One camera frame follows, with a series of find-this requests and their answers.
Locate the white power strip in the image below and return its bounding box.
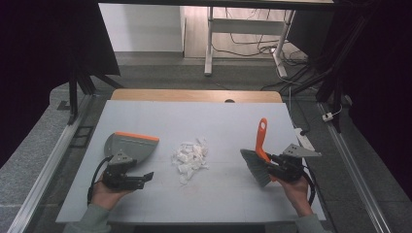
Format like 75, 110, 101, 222
292, 127, 316, 153

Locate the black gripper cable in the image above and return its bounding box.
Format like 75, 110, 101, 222
300, 164, 318, 207
86, 154, 114, 207

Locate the person's left hand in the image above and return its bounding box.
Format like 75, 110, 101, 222
91, 176, 134, 212

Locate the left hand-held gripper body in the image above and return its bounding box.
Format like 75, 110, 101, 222
102, 150, 146, 191

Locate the person's right hand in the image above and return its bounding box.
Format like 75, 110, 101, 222
276, 175, 314, 218

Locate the tangle of floor cables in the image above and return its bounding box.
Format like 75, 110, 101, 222
212, 8, 325, 93

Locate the wooden table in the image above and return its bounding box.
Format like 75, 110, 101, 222
110, 88, 284, 104

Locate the white desk frame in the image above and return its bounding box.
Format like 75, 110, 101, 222
203, 5, 296, 79

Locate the grey dustpan with orange edge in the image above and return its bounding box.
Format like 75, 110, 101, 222
103, 130, 160, 165

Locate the white cabinet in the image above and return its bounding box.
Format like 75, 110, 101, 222
98, 2, 187, 53

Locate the black curtain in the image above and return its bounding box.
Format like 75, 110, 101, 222
319, 0, 412, 202
0, 0, 121, 169

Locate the pile of white paper scraps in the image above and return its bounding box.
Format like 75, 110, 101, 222
170, 138, 210, 186

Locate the black metal stand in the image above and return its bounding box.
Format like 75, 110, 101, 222
56, 64, 124, 126
281, 6, 373, 134

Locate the aluminium rail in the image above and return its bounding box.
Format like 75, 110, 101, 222
317, 102, 393, 233
6, 93, 95, 233

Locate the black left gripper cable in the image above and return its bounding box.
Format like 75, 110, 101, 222
86, 154, 114, 207

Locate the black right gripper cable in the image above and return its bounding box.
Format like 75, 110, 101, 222
300, 164, 318, 207

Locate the grey brush with orange handle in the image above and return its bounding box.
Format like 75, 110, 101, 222
239, 116, 275, 188

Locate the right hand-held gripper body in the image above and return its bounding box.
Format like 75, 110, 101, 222
266, 143, 323, 183

